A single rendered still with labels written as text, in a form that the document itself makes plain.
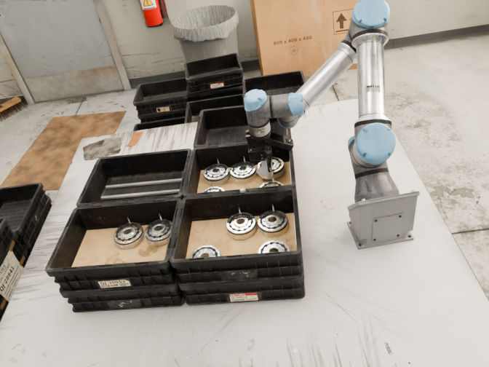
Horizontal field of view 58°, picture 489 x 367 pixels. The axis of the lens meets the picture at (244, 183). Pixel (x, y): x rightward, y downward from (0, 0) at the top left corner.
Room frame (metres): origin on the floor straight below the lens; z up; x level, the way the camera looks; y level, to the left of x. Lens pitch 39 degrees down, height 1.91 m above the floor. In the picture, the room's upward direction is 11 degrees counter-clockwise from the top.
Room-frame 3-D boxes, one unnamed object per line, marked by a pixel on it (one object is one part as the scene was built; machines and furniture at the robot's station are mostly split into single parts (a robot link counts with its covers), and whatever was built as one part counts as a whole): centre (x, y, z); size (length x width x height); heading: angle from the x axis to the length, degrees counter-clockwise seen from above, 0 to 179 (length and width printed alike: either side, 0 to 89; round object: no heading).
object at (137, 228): (1.15, 0.44, 0.86); 0.10 x 0.10 x 0.01
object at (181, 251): (1.03, 0.05, 0.87); 0.40 x 0.30 x 0.11; 82
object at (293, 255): (1.03, 0.05, 0.92); 0.40 x 0.30 x 0.02; 82
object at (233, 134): (1.62, -0.04, 0.87); 0.40 x 0.30 x 0.11; 82
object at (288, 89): (2.56, -0.30, 0.37); 0.40 x 0.30 x 0.45; 86
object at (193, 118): (2.59, 0.10, 0.31); 0.40 x 0.30 x 0.34; 86
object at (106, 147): (2.00, 0.70, 0.71); 0.22 x 0.19 x 0.01; 86
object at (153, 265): (1.08, 0.44, 0.92); 0.40 x 0.30 x 0.02; 82
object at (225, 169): (1.41, 0.10, 0.86); 0.10 x 0.10 x 0.01
